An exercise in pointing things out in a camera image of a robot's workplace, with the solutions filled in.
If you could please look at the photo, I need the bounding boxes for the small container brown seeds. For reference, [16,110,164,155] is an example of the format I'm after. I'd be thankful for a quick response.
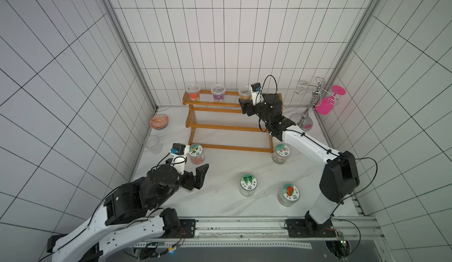
[238,86,252,100]

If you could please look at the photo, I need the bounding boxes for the small container purple seeds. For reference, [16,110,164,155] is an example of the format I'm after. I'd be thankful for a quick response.
[211,84,226,102]

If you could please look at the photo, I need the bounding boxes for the orange wooden two-tier shelf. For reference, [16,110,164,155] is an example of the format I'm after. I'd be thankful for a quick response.
[182,90,274,153]

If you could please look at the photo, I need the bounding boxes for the small container red seeds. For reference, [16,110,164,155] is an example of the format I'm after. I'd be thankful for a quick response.
[186,84,201,101]

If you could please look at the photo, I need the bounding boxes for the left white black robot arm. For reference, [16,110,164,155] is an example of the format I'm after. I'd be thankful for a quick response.
[47,164,209,262]

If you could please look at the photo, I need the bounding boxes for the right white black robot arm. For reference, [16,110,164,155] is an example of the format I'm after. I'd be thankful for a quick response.
[239,92,360,236]

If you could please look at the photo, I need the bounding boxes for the red seed jar monkey lid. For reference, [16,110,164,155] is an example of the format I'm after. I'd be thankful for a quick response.
[188,144,204,164]

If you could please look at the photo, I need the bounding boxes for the flower label seed jar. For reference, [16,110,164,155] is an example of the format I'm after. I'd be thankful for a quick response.
[272,143,291,164]

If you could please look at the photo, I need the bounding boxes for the chrome wine glass rack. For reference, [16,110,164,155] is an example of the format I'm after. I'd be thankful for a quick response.
[290,77,332,132]

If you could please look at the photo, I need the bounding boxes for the green tree lid jar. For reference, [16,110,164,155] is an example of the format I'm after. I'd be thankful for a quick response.
[239,174,258,197]

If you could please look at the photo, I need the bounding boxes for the clear glass cup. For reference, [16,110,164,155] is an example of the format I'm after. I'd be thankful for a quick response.
[145,135,162,155]

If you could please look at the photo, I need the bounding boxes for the pink plastic wine glass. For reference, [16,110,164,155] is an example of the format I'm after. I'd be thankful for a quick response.
[315,85,347,115]

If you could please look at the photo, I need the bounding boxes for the orange patterned glass bowl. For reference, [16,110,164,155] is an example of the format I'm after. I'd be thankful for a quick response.
[149,114,169,130]

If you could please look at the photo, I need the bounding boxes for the strawberry lid jar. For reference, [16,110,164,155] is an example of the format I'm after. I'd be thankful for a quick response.
[277,183,300,207]

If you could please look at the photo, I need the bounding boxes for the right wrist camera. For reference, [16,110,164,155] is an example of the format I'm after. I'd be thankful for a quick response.
[250,82,262,106]

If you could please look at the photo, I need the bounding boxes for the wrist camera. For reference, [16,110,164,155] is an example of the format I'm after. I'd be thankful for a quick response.
[250,82,262,106]
[170,143,189,175]

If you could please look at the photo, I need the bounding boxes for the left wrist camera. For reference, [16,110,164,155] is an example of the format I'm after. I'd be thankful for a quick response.
[170,143,189,175]

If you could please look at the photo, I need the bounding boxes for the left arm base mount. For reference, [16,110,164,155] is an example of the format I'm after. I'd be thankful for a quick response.
[159,219,197,239]

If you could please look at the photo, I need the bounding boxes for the wiring bundle under rail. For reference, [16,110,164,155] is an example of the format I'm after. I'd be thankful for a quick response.
[123,226,186,261]

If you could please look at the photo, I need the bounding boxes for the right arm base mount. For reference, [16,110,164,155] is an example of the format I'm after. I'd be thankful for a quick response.
[284,218,337,238]

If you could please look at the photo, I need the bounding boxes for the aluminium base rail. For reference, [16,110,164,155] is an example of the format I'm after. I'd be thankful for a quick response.
[133,215,389,250]

